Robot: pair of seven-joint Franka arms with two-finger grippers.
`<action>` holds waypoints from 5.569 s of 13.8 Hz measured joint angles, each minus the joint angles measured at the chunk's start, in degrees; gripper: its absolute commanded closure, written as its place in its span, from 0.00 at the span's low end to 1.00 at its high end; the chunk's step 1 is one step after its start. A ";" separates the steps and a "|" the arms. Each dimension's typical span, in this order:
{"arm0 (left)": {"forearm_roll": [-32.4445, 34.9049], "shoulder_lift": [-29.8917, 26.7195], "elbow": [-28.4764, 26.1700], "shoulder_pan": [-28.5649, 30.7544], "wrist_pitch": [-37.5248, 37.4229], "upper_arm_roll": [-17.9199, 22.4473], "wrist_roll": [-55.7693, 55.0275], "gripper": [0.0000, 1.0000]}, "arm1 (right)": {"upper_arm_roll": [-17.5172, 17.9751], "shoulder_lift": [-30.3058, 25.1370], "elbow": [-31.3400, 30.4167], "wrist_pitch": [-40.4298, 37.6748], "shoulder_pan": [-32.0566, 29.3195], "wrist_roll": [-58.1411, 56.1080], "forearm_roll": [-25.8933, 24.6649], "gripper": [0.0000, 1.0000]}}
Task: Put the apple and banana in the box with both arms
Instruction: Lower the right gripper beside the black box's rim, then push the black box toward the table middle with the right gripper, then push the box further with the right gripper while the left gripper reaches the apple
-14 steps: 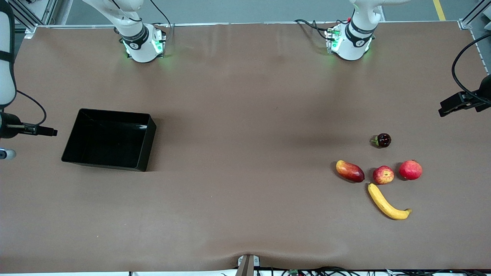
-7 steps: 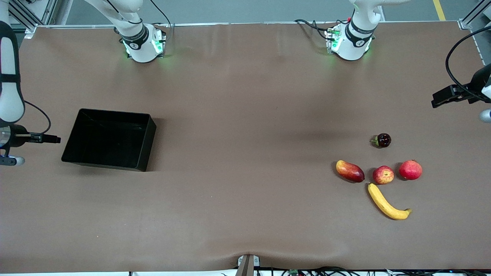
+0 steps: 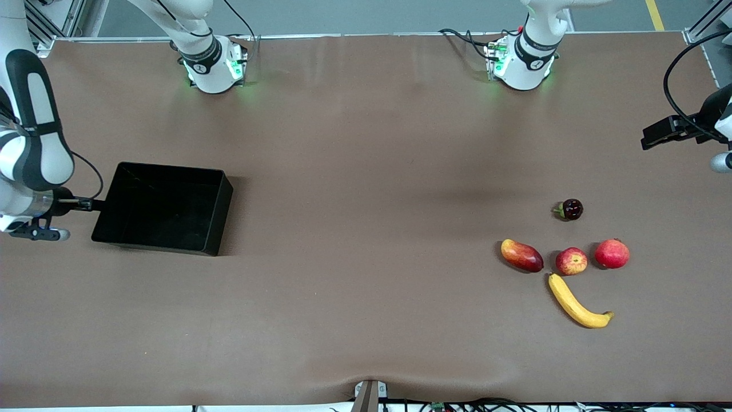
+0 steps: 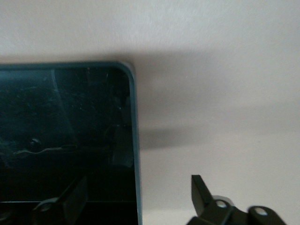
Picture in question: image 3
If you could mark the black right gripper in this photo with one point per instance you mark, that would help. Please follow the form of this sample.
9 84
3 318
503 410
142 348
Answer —
62 203

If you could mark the aluminium frame profile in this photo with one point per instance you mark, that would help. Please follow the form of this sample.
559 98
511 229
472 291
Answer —
695 34
46 44

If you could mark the red yellow mango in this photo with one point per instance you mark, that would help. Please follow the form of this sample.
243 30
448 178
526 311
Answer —
521 256

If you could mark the black plastic box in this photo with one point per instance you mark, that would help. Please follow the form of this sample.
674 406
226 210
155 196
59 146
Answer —
166 212

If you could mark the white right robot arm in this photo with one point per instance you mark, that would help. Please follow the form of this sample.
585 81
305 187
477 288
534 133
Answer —
43 166

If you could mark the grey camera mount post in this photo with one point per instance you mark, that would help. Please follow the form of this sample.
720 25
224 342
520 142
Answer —
369 397

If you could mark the brown table mat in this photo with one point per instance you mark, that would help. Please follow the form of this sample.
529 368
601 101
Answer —
343 286

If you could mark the dark purple mangosteen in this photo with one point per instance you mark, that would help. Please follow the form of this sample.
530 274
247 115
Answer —
572 209

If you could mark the red yellow apple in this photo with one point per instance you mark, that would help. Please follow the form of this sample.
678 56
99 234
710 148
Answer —
572 261

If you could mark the yellow banana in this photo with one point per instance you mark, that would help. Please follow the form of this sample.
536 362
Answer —
572 303

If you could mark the small green circuit board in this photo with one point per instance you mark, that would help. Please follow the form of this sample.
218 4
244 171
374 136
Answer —
438 407

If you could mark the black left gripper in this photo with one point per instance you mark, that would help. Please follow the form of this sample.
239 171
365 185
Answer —
699 122

